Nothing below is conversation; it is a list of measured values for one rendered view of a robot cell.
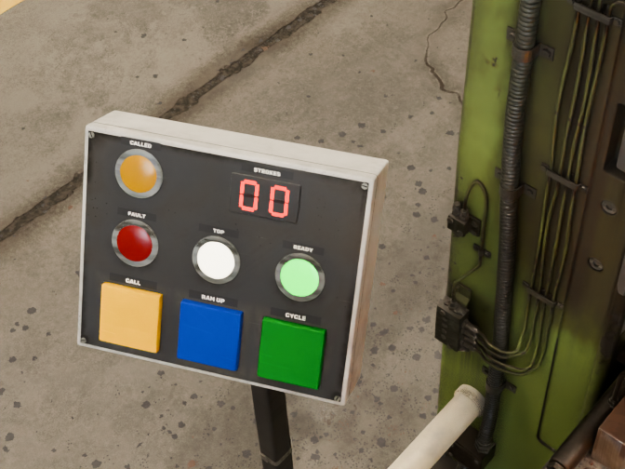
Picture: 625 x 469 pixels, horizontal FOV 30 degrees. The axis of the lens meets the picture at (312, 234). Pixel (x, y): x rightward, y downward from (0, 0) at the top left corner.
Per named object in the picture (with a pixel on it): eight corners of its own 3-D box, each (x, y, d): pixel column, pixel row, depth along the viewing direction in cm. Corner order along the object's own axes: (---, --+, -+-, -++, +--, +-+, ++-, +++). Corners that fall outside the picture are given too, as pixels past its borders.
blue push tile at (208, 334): (235, 372, 136) (241, 313, 134) (176, 359, 138) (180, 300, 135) (240, 366, 138) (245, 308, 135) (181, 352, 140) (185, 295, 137)
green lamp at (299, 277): (307, 308, 131) (305, 284, 128) (276, 287, 133) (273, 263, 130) (325, 290, 132) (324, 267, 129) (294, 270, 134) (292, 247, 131)
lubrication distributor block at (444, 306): (465, 373, 164) (472, 315, 154) (431, 350, 167) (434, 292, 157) (480, 357, 166) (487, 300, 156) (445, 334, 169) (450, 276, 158)
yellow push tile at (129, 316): (156, 354, 138) (160, 296, 136) (97, 341, 140) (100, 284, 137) (161, 348, 140) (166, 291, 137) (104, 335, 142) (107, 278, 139)
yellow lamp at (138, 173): (145, 204, 132) (139, 178, 129) (117, 184, 134) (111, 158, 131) (165, 188, 134) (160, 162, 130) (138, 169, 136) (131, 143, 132)
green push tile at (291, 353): (317, 391, 134) (324, 332, 132) (256, 376, 136) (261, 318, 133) (321, 384, 136) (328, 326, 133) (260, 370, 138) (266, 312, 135)
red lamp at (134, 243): (141, 273, 135) (136, 248, 132) (114, 253, 137) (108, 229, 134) (161, 256, 137) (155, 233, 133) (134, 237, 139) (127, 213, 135)
